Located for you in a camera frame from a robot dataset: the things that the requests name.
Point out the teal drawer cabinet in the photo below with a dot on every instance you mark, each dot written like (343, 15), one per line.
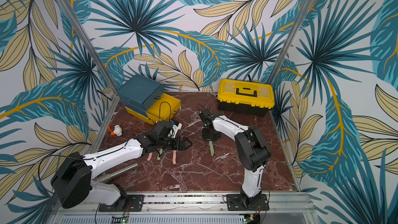
(140, 93)

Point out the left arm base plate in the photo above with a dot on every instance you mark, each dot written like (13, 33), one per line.
(128, 203)

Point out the yellow black toolbox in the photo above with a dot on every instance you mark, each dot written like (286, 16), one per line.
(245, 97)

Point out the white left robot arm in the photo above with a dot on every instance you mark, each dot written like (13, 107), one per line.
(74, 182)

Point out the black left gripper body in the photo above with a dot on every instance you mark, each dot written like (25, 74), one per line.
(170, 143)

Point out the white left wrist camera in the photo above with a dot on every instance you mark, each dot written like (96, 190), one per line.
(176, 126)

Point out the green fruit knife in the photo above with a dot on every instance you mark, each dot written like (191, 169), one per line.
(211, 148)
(160, 153)

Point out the pink fruit knife middle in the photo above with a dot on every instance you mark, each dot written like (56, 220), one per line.
(174, 157)

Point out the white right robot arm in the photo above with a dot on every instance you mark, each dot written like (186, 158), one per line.
(253, 153)

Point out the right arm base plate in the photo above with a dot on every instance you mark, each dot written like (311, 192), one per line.
(239, 202)

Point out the white orange small valve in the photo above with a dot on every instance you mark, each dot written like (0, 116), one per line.
(116, 131)

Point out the pink fruit knife left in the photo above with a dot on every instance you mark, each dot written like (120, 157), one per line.
(150, 156)

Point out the yellow drawer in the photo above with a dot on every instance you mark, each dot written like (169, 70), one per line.
(163, 109)

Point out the silver metal cylinder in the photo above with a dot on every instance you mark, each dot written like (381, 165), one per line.
(107, 177)

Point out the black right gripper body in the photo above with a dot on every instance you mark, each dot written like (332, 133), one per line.
(208, 134)

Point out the pink fruit knife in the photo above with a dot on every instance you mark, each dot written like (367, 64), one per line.
(174, 157)
(150, 156)

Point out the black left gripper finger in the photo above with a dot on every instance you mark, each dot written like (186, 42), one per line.
(185, 140)
(186, 145)

